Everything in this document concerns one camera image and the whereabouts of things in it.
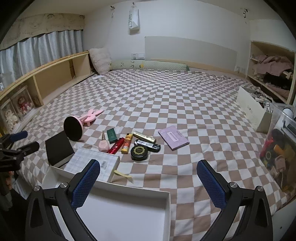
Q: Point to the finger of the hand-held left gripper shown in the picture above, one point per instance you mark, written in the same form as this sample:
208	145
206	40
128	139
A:
30	147
19	135

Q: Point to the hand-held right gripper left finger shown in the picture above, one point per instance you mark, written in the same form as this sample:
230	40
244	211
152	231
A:
85	183

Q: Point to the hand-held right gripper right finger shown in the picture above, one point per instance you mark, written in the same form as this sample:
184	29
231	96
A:
211	183

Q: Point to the black box with white side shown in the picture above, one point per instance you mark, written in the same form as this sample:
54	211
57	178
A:
59	148

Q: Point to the pink perfume bottle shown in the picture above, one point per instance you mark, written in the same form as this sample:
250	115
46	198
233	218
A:
104	146

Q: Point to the pink bunny stand mirror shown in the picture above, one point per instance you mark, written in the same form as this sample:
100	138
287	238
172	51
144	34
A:
72	128

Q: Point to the red tube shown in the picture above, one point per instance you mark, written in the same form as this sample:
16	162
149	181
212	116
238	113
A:
116	146

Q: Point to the white cardboard tray box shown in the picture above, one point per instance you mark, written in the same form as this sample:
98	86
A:
127	208

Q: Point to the dark green small box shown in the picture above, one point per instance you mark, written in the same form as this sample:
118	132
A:
113	136

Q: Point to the yellow orange lighter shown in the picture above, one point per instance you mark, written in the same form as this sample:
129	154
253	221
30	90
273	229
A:
126	144

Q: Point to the black round jar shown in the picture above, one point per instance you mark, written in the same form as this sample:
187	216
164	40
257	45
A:
139	153

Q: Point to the black tube with white label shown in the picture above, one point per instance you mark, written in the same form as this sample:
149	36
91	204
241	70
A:
148	145

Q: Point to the gold tube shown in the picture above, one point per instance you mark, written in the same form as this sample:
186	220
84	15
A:
143	137

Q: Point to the clear plastic bag with items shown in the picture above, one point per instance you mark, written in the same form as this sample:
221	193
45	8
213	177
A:
277	148

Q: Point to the display case with white doll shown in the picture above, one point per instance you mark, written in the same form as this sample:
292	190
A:
9	115

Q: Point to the display case with pink doll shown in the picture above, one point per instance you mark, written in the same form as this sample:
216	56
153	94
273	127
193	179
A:
23	104

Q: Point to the yellow paper strip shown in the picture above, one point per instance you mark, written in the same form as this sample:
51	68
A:
122	174

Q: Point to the long wooden bedside shelf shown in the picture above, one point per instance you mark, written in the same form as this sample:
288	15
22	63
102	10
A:
55	76

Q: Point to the white open cardboard box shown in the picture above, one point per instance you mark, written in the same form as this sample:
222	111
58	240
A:
252	109

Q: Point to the pale blue curtain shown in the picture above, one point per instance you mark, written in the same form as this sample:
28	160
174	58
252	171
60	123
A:
41	49

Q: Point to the brown white checkered blanket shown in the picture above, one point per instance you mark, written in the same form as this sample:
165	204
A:
161	104

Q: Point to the small white card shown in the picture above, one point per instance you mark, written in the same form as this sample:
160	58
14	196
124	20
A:
96	77

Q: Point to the white fluffy pillow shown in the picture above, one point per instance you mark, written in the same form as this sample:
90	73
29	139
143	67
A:
100	60

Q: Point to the beige printed curtain valance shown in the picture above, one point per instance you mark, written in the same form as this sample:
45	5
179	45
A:
41	24

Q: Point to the wooden clothes shelf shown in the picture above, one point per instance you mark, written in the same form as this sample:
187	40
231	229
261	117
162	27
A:
253	69

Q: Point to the black clothes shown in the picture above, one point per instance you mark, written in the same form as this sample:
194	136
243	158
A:
277	81

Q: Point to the pale green bolster pillow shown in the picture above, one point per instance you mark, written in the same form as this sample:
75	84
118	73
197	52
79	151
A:
150	65

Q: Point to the pink clothes pile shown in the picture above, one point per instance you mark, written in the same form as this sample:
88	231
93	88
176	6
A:
270	63

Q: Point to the white headboard panel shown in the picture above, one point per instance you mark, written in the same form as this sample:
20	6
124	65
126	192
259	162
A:
189	51

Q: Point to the white hanging bag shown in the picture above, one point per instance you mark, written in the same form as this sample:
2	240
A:
134	20

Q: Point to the white wall socket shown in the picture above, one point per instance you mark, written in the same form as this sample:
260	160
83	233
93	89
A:
138	55
240	69

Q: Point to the dark wall hook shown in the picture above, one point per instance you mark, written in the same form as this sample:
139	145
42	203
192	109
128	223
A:
244	12
112	9

